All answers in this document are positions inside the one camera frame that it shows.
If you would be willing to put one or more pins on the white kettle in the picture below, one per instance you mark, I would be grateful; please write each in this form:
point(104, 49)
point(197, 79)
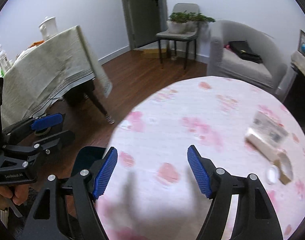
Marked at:
point(48, 27)

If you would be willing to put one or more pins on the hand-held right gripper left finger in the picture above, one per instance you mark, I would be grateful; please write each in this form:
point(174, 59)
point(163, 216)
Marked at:
point(105, 172)

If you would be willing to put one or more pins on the grey armchair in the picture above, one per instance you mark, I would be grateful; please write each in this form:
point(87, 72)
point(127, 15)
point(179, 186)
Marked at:
point(252, 72)

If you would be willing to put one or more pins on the black bag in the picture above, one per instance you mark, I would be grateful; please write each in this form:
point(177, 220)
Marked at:
point(245, 51)

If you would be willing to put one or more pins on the group of plastic bottles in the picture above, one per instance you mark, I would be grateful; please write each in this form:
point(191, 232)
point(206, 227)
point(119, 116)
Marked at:
point(0, 55)

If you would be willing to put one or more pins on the flat cardboard piece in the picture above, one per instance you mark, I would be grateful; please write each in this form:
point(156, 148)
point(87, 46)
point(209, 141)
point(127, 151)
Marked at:
point(152, 53)

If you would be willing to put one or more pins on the beige side table cloth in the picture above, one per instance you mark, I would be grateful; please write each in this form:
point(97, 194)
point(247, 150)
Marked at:
point(50, 67)

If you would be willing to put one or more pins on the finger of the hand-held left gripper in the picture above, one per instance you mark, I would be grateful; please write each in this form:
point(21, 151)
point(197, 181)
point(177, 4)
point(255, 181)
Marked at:
point(60, 140)
point(47, 121)

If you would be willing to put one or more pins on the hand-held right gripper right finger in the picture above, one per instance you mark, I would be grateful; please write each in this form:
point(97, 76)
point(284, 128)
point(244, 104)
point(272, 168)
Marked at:
point(198, 171)

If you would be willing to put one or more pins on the beige desk cloth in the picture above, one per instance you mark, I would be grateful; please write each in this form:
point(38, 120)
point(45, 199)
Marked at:
point(303, 65)

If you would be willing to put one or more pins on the orange and white bag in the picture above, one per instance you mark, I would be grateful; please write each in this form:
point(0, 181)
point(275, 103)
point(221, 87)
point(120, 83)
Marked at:
point(30, 48)

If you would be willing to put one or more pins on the grey door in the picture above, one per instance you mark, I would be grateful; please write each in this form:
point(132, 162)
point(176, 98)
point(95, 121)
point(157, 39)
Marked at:
point(142, 12)

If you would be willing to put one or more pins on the white round lid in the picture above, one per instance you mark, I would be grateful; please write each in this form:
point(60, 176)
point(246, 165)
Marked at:
point(272, 175)

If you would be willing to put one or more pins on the grey dining chair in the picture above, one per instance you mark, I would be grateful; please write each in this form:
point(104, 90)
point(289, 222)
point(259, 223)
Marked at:
point(185, 7)

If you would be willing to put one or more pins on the pink printed tablecloth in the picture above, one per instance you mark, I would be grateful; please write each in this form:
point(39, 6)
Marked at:
point(192, 110)

